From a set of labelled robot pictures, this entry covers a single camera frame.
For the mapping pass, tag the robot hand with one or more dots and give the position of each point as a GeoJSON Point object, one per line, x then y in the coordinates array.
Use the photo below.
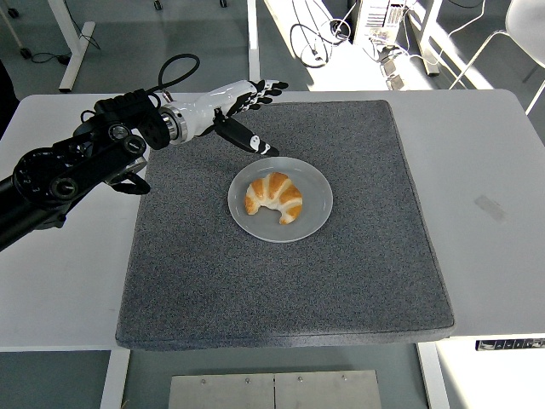
{"type": "Point", "coordinates": [213, 104]}

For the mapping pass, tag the golden croissant bread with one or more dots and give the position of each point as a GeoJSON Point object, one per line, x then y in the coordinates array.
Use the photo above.
{"type": "Point", "coordinates": [277, 191]}

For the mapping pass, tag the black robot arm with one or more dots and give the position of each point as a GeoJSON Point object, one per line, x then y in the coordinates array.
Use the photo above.
{"type": "Point", "coordinates": [85, 157]}

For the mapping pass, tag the round grey plate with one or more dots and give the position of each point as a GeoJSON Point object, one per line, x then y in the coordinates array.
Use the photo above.
{"type": "Point", "coordinates": [316, 200]}

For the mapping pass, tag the grey metal plate with screws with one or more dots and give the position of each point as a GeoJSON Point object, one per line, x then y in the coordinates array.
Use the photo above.
{"type": "Point", "coordinates": [274, 389]}

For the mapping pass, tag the white desk leg with foot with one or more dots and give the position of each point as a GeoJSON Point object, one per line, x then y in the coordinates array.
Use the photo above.
{"type": "Point", "coordinates": [76, 55]}
{"type": "Point", "coordinates": [254, 47]}
{"type": "Point", "coordinates": [428, 47]}

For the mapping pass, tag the grey power adapter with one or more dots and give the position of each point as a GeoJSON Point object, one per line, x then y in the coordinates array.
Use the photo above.
{"type": "Point", "coordinates": [395, 78]}

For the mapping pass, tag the white computer tower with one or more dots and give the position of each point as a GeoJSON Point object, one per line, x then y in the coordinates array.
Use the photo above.
{"type": "Point", "coordinates": [382, 19]}

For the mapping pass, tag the black caster wheel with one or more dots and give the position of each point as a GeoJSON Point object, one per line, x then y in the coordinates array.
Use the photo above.
{"type": "Point", "coordinates": [26, 53]}

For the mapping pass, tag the grey speckled mat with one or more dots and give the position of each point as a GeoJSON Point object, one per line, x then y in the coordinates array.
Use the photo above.
{"type": "Point", "coordinates": [298, 289]}

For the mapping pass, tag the black rounded object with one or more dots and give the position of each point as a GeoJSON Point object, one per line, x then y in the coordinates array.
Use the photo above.
{"type": "Point", "coordinates": [6, 98]}

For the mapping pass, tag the white table leg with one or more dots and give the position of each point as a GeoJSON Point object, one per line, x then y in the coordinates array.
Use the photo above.
{"type": "Point", "coordinates": [433, 375]}
{"type": "Point", "coordinates": [114, 379]}

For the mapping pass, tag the clear tape patch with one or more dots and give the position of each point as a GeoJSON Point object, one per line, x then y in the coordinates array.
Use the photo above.
{"type": "Point", "coordinates": [490, 208]}

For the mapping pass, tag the white chair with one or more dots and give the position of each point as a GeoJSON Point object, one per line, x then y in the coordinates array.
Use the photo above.
{"type": "Point", "coordinates": [526, 30]}

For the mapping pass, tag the table height control panel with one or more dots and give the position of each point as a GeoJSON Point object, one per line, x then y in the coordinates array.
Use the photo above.
{"type": "Point", "coordinates": [511, 344]}

